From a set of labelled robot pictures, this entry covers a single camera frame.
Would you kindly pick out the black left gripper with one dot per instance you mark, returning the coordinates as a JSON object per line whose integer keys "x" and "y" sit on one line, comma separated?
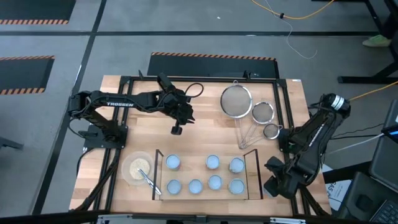
{"x": 180, "y": 105}

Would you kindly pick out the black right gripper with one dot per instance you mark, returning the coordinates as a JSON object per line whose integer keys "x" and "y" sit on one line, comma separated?
{"x": 287, "y": 180}

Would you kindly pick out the grey lidded can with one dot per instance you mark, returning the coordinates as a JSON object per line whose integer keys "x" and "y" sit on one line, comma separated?
{"x": 237, "y": 186}

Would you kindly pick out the mixed vegetables print can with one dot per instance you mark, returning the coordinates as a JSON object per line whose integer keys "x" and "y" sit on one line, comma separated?
{"x": 237, "y": 165}

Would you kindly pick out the kidney beans print can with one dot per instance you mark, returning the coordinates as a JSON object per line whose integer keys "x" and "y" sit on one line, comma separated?
{"x": 212, "y": 161}

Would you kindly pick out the pink sided can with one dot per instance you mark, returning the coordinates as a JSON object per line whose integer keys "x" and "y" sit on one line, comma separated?
{"x": 174, "y": 186}

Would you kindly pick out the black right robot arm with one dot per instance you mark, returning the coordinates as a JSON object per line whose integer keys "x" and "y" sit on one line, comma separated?
{"x": 317, "y": 133}

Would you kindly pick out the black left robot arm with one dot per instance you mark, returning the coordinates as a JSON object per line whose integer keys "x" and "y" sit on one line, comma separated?
{"x": 93, "y": 102}

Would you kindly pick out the metal box grater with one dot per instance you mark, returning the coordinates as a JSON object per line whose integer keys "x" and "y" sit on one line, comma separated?
{"x": 163, "y": 81}

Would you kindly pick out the heap of beige grains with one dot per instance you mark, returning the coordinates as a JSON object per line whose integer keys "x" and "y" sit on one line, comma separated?
{"x": 138, "y": 166}

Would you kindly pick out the small metal mesh sieve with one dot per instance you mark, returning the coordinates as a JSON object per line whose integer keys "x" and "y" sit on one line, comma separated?
{"x": 271, "y": 131}

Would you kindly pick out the metal tongs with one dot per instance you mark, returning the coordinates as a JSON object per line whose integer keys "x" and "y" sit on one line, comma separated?
{"x": 149, "y": 181}

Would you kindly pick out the white paper sheet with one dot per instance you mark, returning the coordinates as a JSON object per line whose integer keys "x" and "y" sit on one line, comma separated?
{"x": 334, "y": 191}

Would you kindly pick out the large metal mesh sieve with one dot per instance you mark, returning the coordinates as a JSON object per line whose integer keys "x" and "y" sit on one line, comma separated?
{"x": 236, "y": 101}

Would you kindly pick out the clear glass bowl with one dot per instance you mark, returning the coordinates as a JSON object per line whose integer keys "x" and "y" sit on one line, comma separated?
{"x": 127, "y": 174}

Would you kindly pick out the black hazard striped floor mat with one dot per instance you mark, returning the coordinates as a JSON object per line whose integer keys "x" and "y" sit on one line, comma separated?
{"x": 211, "y": 67}
{"x": 21, "y": 74}
{"x": 34, "y": 9}

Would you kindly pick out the medium metal mesh sieve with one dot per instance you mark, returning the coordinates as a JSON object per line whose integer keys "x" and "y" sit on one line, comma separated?
{"x": 262, "y": 112}

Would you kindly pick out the black floor beam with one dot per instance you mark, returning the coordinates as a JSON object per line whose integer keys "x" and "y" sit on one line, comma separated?
{"x": 345, "y": 174}

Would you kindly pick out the black case with keyboard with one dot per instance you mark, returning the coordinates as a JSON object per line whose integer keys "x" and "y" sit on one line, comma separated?
{"x": 360, "y": 199}

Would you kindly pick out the dark grey monitor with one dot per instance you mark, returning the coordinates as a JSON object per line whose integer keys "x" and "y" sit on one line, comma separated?
{"x": 385, "y": 165}

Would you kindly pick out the blue lit screen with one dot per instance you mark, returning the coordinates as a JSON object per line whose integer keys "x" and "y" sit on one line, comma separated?
{"x": 392, "y": 132}

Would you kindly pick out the grey furniture foot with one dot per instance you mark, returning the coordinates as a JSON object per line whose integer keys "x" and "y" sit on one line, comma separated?
{"x": 9, "y": 143}

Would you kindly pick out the person's foot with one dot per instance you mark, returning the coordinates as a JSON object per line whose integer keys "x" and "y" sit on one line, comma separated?
{"x": 377, "y": 41}

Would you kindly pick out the person's leg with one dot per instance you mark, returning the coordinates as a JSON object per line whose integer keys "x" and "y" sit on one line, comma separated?
{"x": 392, "y": 26}

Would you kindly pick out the black and silver rail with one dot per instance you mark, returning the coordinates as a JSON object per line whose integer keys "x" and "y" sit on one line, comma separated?
{"x": 199, "y": 219}

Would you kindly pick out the black desk leg frame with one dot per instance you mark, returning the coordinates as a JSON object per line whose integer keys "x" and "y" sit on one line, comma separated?
{"x": 367, "y": 80}

